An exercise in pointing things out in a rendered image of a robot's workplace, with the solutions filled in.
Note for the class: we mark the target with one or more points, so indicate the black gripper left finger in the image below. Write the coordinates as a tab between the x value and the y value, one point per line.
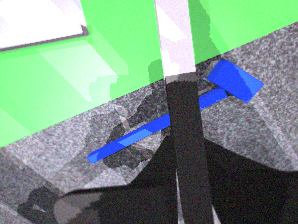
150	198

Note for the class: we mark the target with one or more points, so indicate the bright green flat mat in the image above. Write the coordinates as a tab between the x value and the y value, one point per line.
43	85

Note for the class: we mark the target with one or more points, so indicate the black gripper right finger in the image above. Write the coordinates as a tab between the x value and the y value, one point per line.
244	191

